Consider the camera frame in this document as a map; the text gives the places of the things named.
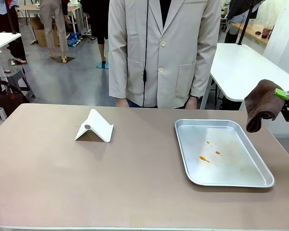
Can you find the brown cloth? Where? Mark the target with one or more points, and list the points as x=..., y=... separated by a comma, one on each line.
x=260, y=103

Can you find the person's left hand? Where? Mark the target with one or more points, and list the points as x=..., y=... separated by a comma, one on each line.
x=191, y=103

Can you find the person's right hand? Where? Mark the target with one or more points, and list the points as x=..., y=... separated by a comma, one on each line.
x=122, y=103

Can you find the large white side table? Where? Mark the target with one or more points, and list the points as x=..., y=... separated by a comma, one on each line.
x=243, y=67

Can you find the dark red drink cup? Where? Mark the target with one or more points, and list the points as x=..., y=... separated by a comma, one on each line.
x=266, y=33

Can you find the wooden workbench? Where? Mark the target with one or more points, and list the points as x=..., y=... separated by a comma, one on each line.
x=253, y=31

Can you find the small orange sauce stain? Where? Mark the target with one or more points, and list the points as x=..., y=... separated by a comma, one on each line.
x=208, y=142
x=217, y=152

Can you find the silver metal tray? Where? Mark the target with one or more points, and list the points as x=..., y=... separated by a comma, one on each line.
x=231, y=168

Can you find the black slanted pole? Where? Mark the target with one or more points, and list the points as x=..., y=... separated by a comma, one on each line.
x=246, y=19

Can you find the large orange sauce stain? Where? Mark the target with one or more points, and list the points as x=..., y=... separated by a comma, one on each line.
x=203, y=158

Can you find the dark hanging fabric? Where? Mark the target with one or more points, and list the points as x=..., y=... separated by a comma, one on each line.
x=238, y=9

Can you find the person in beige jacket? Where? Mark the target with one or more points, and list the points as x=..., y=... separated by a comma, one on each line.
x=173, y=60

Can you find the blue jeans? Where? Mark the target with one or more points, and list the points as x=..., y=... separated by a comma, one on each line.
x=139, y=104

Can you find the black undershirt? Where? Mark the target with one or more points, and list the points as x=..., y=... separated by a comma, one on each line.
x=165, y=12

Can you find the teal floor mat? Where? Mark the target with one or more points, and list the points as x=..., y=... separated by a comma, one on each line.
x=102, y=65

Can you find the white folded roller stand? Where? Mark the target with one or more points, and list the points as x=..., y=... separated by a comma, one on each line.
x=98, y=125

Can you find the person in black clothes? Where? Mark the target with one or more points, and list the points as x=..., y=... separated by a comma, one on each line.
x=97, y=21

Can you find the blue plastic bag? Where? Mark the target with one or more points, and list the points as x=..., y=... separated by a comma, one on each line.
x=73, y=39

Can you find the white background desk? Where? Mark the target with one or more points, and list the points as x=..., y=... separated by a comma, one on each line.
x=73, y=9

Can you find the person in beige trousers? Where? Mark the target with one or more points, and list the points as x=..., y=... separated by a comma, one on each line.
x=54, y=24

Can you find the brown cardboard box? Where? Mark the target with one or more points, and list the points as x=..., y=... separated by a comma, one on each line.
x=39, y=36

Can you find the grey metal stool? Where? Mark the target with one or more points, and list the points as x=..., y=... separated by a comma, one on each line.
x=13, y=75

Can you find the dark clothed seated person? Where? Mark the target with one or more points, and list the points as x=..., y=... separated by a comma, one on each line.
x=17, y=49

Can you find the dark maroon bag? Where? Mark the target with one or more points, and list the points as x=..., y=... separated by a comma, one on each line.
x=4, y=101

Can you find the silver drink can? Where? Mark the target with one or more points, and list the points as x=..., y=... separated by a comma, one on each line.
x=2, y=113

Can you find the black upright pole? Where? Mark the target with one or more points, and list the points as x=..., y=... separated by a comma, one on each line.
x=11, y=16

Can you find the small white side table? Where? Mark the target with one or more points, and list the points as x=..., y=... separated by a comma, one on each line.
x=0, y=41

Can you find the person in dark red clothes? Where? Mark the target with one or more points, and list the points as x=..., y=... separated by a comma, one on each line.
x=0, y=14

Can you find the metal floor base plate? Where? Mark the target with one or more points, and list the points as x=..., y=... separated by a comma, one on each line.
x=68, y=59

